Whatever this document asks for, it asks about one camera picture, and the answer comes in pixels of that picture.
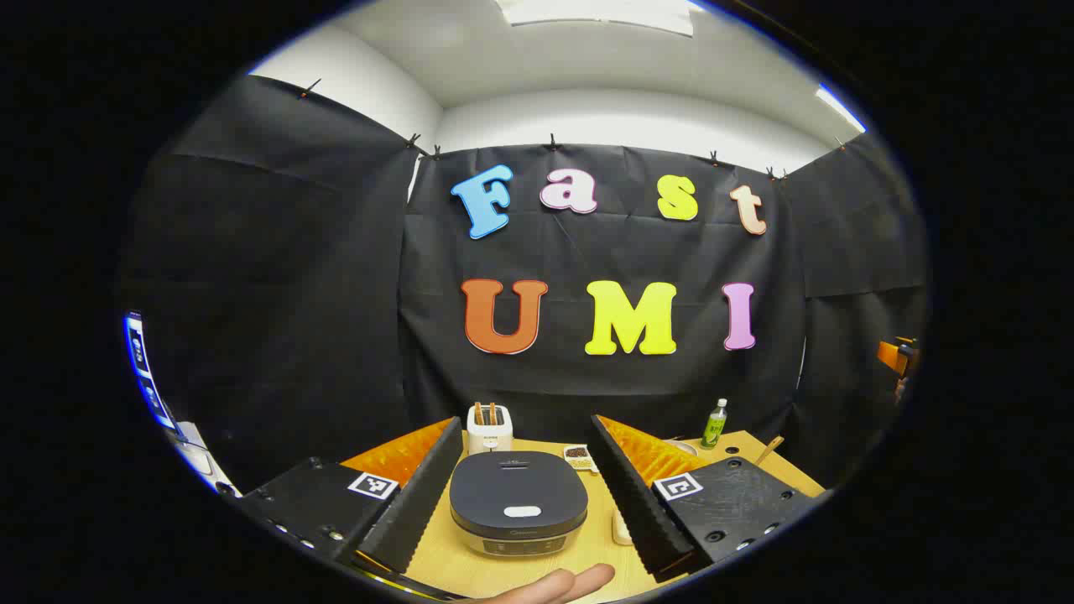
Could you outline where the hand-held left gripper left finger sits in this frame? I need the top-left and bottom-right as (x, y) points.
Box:
(220, 417), (465, 575)

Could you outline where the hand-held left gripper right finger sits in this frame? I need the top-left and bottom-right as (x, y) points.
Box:
(587, 414), (827, 584)

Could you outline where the black backdrop cloth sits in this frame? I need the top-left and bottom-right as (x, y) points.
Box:
(117, 74), (931, 496)

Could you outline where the blue-edged white panel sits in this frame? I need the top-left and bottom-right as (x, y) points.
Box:
(124, 312), (179, 430)

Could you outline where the green drink bottle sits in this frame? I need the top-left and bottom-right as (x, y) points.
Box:
(701, 398), (729, 450)

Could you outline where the white toaster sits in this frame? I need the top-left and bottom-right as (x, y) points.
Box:
(467, 403), (514, 456)

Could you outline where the dark grey rice cooker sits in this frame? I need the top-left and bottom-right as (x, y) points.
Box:
(449, 450), (590, 558)

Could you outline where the white device with cable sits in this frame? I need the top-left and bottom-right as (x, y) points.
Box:
(172, 422), (244, 497)

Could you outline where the ceiling light panel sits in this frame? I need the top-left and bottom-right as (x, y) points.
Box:
(495, 0), (697, 39)

